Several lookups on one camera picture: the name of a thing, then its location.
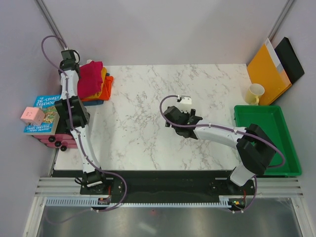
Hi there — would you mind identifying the red t shirt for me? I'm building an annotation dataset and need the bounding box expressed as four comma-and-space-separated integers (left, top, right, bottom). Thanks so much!
78, 61, 103, 99

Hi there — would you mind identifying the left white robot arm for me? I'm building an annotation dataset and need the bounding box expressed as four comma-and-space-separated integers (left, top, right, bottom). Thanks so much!
55, 49, 108, 194

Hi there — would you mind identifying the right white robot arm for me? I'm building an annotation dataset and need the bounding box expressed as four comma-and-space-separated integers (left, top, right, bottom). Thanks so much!
163, 106, 276, 195

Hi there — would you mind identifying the orange folded t shirt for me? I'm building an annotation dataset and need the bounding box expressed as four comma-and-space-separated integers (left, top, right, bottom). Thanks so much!
81, 73, 114, 102

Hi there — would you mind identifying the yellow mug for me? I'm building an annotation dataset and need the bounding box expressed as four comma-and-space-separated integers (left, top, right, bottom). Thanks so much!
245, 83, 265, 105

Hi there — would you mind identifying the yellow folded t shirt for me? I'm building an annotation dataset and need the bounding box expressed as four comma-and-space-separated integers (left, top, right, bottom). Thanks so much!
89, 67, 107, 99

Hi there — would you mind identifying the green plastic tray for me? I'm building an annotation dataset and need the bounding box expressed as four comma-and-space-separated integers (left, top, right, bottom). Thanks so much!
234, 105, 302, 176

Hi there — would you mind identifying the orange folder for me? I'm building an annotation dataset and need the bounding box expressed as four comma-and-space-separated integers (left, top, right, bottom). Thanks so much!
247, 39, 292, 105

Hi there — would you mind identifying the pink and black dumbbell rack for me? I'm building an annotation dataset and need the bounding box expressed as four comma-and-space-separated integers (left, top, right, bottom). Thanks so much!
33, 121, 78, 152

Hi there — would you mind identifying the blue treehouse book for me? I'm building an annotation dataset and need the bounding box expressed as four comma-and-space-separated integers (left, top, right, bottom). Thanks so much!
21, 95, 61, 136

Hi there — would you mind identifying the pink cube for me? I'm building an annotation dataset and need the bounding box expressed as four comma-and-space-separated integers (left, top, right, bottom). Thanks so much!
20, 107, 45, 125

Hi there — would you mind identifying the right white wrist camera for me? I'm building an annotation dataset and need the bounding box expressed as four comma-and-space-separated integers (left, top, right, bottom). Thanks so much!
177, 95, 192, 106

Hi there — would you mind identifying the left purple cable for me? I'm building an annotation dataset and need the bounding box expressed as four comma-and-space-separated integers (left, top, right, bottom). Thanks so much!
40, 35, 129, 225

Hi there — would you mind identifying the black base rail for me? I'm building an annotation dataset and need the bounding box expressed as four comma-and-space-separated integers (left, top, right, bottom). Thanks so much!
80, 170, 255, 204

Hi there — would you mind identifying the white cable duct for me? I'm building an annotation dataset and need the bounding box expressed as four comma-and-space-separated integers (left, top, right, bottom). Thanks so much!
45, 197, 245, 208

